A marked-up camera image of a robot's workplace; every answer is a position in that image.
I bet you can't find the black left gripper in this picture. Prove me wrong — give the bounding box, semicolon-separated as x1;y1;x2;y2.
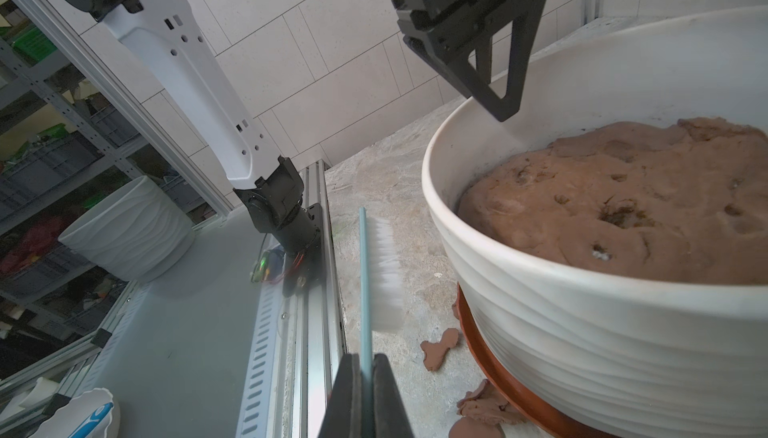
391;0;546;122

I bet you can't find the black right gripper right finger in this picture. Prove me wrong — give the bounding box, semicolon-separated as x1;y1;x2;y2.
373;353;414;438

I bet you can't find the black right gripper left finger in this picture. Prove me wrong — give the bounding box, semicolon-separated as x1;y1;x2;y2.
318;353;362;438

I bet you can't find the teal scrubbing brush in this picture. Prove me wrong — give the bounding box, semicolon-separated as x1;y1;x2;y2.
359;207;404;437

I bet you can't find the white ceramic pot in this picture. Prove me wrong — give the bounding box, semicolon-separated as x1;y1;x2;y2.
422;6;767;437

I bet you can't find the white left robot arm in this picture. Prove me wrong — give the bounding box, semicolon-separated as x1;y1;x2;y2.
65;0;546;254

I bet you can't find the mud chunk on table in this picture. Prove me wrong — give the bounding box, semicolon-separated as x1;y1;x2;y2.
448;417;505;438

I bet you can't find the small mud chunk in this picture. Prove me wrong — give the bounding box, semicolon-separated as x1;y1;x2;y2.
420;328;461;372

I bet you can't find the white ribbed spare pot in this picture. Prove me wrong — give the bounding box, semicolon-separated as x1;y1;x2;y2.
58;175;195;283

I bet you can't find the terracotta saucer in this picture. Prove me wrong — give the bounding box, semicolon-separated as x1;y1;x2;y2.
455;286;613;438

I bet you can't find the left green circuit board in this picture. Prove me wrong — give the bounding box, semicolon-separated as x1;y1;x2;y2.
250;245;313;295

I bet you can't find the white bowl with blue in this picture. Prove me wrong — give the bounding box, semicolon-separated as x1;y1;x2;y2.
32;388;121;438

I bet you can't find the metal storage shelf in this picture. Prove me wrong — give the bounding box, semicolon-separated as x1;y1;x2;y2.
1;0;214;377

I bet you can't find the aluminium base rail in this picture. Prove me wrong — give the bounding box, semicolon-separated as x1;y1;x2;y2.
236;160;346;437

